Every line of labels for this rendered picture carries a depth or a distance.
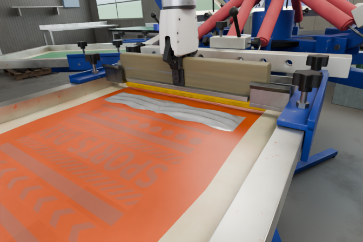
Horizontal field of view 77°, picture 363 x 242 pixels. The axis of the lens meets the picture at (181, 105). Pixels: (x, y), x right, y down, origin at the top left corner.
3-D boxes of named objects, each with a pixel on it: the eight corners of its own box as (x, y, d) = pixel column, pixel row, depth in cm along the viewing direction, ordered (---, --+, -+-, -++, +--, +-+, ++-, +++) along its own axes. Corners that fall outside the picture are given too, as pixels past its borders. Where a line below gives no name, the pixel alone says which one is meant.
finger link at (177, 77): (172, 56, 54) (174, 83, 56) (164, 59, 52) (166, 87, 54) (183, 57, 52) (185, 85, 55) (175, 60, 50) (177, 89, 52)
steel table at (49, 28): (122, 54, 753) (118, 21, 715) (56, 65, 623) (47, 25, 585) (111, 52, 803) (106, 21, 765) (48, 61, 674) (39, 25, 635)
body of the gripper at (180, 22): (177, 3, 56) (180, 49, 60) (150, 3, 48) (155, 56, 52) (205, 1, 52) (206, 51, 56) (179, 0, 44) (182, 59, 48)
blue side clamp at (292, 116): (307, 162, 34) (315, 120, 31) (272, 153, 37) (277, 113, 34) (323, 100, 57) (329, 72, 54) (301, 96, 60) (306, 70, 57)
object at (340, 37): (363, 81, 72) (373, 42, 67) (166, 62, 114) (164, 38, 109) (356, 46, 134) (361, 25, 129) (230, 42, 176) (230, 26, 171)
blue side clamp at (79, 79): (83, 101, 64) (78, 76, 61) (73, 98, 66) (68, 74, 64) (153, 76, 86) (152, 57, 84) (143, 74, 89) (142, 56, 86)
